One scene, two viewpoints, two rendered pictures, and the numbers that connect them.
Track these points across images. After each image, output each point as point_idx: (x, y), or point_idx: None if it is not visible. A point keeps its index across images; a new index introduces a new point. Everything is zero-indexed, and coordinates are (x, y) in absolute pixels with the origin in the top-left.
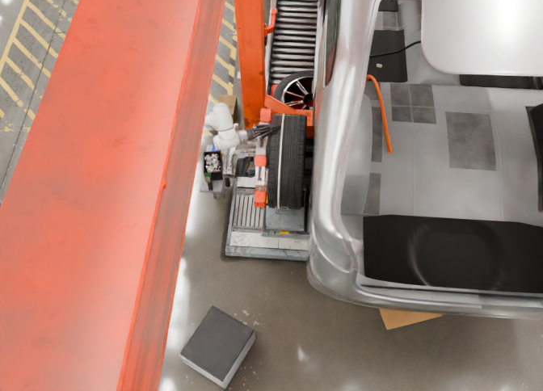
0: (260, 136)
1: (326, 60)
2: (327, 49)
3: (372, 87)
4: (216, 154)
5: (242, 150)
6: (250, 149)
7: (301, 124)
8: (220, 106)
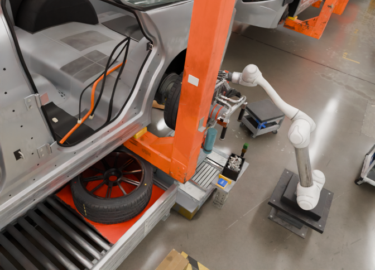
0: (223, 70)
1: None
2: None
3: (101, 83)
4: (229, 165)
5: (230, 99)
6: (223, 96)
7: None
8: (253, 64)
